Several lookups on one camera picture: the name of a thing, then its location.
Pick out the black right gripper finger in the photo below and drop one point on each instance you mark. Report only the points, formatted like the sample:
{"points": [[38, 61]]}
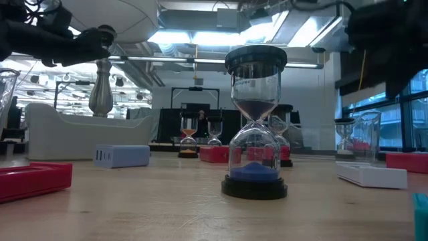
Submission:
{"points": [[401, 80]]}

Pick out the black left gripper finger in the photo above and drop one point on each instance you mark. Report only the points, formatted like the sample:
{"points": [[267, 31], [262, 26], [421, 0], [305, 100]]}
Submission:
{"points": [[93, 47]]}

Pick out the lavender charger block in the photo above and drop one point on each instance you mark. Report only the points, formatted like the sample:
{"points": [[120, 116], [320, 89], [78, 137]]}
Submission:
{"points": [[127, 156]]}

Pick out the hourglass with red sand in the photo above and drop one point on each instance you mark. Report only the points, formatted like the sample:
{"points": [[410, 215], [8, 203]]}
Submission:
{"points": [[286, 108]]}

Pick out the hourglass with orange sand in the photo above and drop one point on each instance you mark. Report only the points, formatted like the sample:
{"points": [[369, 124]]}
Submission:
{"points": [[189, 132]]}

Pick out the hourglass with dark slate sand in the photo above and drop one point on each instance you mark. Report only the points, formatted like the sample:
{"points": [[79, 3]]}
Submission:
{"points": [[214, 118]]}

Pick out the hourglass with blue sand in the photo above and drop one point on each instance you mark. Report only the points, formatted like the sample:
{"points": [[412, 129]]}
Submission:
{"points": [[254, 189]]}

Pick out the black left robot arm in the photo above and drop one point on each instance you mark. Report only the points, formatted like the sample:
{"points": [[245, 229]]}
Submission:
{"points": [[8, 33]]}

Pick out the white lamp shade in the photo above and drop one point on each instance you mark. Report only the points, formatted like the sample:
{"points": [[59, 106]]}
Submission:
{"points": [[133, 20]]}

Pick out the silver lamp base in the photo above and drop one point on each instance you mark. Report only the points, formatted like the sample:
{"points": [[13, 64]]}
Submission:
{"points": [[101, 97]]}

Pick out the large clear plastic bin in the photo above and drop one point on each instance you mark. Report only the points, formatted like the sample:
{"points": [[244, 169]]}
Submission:
{"points": [[8, 87]]}

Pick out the small clear plastic bin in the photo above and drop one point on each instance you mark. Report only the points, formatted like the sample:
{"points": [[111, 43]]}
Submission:
{"points": [[368, 134]]}

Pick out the hourglass with white sand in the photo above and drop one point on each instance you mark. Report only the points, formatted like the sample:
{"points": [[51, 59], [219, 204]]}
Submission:
{"points": [[344, 121]]}

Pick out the clear dish with red block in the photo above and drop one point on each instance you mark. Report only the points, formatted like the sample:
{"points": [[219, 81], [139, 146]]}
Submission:
{"points": [[67, 140]]}

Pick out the white flat digital timer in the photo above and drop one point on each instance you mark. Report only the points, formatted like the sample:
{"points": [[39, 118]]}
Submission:
{"points": [[371, 177]]}

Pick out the red flat digital timer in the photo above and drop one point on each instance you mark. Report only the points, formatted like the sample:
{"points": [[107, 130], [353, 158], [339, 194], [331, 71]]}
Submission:
{"points": [[33, 180]]}

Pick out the teal flat digital timer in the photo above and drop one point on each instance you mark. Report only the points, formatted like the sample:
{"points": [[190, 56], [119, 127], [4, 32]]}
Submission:
{"points": [[422, 217]]}

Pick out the black aluminium table frame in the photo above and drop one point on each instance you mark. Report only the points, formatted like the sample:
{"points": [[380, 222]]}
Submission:
{"points": [[164, 147]]}

